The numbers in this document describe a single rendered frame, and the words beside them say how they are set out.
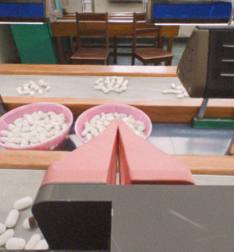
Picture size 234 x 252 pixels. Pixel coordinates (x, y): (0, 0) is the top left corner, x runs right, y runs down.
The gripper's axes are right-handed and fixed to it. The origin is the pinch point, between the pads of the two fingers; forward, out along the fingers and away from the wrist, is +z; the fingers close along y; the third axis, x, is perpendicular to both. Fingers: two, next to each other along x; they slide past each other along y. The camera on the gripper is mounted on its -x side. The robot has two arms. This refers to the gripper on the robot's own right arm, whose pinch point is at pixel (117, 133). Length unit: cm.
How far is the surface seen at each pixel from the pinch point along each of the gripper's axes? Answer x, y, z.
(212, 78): -0.1, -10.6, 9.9
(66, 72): 28, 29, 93
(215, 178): 32.1, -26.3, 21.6
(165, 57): 56, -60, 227
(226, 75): -0.4, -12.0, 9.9
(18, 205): 30.5, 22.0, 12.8
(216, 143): 38, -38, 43
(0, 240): 30.9, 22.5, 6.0
